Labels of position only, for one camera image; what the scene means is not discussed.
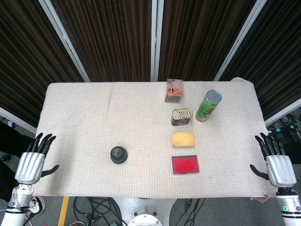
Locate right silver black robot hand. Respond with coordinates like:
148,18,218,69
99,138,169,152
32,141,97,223
249,132,297,188

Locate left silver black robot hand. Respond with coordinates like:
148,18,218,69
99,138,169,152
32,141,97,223
14,133,60,185

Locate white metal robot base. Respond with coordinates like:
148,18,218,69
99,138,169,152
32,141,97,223
112,196,177,226

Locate person in black clothing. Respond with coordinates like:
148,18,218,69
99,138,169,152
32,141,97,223
0,121,36,202

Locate black power boxes with lights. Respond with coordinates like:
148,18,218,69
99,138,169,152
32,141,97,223
268,124,301,144

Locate brown tape scrap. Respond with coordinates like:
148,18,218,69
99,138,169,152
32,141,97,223
250,194,271,203

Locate white black sneaker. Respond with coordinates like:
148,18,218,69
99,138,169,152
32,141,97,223
29,195,46,215

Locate yellow floor tape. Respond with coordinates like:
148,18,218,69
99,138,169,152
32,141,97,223
57,196,70,226

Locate beige woven tablecloth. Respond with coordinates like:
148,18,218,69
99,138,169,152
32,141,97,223
32,77,277,201

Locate green chips can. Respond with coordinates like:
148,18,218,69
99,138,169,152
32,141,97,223
195,89,222,123

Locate red stamp pad case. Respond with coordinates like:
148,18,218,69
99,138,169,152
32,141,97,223
171,154,201,175

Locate yellow sponge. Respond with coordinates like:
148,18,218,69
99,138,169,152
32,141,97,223
170,131,196,149

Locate dark brown curtain panel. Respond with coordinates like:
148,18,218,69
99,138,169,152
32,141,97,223
50,0,153,82
0,0,84,128
221,0,301,120
158,0,258,82

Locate gold rectangular tin can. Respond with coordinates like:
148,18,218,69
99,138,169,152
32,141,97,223
170,108,194,127

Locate clear box with orange toy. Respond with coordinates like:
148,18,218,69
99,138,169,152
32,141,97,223
164,79,184,104

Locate white partition base rail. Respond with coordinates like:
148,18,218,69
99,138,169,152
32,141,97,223
264,97,301,128
0,107,37,135

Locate black cable bundle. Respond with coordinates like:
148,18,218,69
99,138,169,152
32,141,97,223
174,198,205,226
73,197,123,226

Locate white partition frame post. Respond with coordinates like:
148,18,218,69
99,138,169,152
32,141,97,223
39,0,91,82
213,0,268,82
150,0,164,82

